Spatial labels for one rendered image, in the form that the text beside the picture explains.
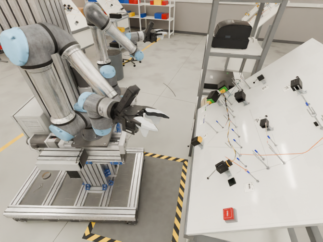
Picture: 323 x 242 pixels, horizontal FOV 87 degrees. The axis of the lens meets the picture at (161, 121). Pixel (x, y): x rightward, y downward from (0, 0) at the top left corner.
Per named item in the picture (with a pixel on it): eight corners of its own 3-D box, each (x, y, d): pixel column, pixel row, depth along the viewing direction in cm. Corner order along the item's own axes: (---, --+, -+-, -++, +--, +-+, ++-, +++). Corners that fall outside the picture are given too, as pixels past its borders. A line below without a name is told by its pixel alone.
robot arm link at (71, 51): (56, 30, 79) (124, 111, 91) (33, 35, 71) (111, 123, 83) (62, 11, 71) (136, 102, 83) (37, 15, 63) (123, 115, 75)
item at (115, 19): (120, 54, 554) (115, 16, 484) (107, 53, 566) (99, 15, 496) (133, 45, 625) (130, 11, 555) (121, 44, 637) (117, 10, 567)
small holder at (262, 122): (274, 119, 98) (268, 111, 96) (273, 131, 94) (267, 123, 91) (266, 121, 102) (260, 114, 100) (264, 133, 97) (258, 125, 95)
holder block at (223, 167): (218, 168, 99) (214, 164, 97) (227, 163, 96) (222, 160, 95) (220, 174, 95) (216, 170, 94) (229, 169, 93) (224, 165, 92)
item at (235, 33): (210, 48, 150) (215, 23, 137) (210, 41, 167) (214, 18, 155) (246, 50, 146) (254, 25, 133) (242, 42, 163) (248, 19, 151)
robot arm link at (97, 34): (101, 80, 144) (82, 4, 109) (98, 74, 155) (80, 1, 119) (115, 78, 148) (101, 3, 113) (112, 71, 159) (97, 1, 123)
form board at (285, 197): (199, 110, 181) (198, 109, 180) (313, 39, 121) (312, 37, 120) (188, 235, 93) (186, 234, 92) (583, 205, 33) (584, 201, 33)
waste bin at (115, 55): (107, 83, 405) (102, 56, 365) (105, 75, 438) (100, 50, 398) (127, 80, 417) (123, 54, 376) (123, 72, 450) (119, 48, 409)
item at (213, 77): (201, 88, 175) (202, 82, 171) (202, 74, 201) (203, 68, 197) (234, 92, 170) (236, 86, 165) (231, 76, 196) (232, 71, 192)
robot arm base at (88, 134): (78, 140, 106) (73, 129, 99) (87, 125, 117) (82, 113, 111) (102, 141, 105) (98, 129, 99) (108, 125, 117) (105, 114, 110)
